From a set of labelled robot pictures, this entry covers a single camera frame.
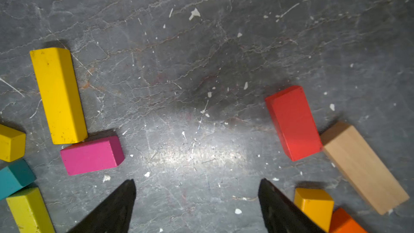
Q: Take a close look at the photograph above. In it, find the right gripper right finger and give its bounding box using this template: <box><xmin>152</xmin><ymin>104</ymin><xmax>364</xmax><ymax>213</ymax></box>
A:
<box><xmin>258</xmin><ymin>178</ymin><xmax>324</xmax><ymax>233</ymax></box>

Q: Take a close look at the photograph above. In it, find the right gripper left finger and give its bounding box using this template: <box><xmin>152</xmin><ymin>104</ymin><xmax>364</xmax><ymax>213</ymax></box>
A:
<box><xmin>69</xmin><ymin>179</ymin><xmax>136</xmax><ymax>233</ymax></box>

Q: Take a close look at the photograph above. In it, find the magenta block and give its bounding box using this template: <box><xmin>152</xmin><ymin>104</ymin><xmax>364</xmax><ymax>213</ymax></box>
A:
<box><xmin>60</xmin><ymin>136</ymin><xmax>125</xmax><ymax>176</ymax></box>

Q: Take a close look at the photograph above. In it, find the lime yellow long block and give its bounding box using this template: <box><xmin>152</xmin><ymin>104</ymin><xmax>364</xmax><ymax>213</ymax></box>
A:
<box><xmin>6</xmin><ymin>187</ymin><xmax>55</xmax><ymax>233</ymax></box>

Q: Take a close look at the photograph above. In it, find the red block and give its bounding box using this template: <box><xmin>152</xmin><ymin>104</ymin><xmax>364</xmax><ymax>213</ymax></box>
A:
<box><xmin>265</xmin><ymin>85</ymin><xmax>322</xmax><ymax>161</ymax></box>

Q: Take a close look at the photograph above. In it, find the amber orange block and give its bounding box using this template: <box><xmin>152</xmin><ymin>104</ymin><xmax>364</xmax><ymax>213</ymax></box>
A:
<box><xmin>294</xmin><ymin>188</ymin><xmax>334</xmax><ymax>233</ymax></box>

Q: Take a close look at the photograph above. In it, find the natural wood block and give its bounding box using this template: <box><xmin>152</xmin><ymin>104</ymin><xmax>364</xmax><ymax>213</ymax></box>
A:
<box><xmin>320</xmin><ymin>121</ymin><xmax>410</xmax><ymax>215</ymax></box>

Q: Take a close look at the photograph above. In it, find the teal block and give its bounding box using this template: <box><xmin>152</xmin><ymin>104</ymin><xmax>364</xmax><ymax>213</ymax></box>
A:
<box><xmin>1</xmin><ymin>159</ymin><xmax>36</xmax><ymax>200</ymax></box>

